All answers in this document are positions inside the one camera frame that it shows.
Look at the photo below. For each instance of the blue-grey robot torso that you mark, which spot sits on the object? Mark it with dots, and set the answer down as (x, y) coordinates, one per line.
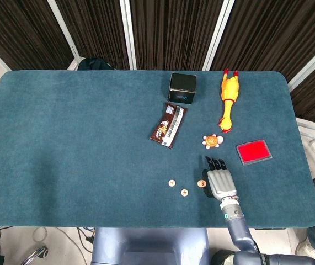
(151, 245)

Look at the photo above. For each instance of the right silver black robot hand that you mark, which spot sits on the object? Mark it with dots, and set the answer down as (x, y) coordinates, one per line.
(222, 183)

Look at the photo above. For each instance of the yellow rubber chicken toy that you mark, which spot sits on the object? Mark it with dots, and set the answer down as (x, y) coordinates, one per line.
(229, 91)

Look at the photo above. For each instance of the wooden disc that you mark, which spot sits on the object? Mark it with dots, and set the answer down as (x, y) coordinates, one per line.
(184, 192)
(172, 182)
(201, 182)

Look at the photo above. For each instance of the wooden disc bottom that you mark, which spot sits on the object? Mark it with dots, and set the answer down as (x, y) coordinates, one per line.
(184, 192)

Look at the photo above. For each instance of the wooden disc top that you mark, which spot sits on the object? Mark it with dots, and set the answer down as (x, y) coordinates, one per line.
(201, 182)

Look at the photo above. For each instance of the white shoe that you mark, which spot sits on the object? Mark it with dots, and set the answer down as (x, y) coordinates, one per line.
(309, 248)

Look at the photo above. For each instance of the black bag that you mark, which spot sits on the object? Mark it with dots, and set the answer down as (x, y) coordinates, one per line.
(93, 64)

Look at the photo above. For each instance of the red ink pad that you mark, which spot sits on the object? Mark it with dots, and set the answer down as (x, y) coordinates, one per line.
(253, 151)

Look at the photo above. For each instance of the chrome chair leg with caster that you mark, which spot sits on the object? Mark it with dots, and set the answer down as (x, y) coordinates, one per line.
(36, 254)

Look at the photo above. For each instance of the blue felt table cloth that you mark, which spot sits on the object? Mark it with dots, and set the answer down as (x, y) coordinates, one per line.
(91, 151)

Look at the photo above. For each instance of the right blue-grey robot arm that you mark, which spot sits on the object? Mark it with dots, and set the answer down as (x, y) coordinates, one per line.
(237, 226)

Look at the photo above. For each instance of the orange turtle toy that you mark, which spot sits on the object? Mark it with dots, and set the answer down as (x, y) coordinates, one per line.
(212, 140)

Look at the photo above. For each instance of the brown snack packet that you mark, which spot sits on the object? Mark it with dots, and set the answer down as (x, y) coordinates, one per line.
(168, 125)

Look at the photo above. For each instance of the black waste bin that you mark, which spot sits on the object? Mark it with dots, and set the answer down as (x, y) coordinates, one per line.
(220, 258)

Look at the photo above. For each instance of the black cube box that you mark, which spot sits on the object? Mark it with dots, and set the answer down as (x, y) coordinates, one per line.
(182, 82)

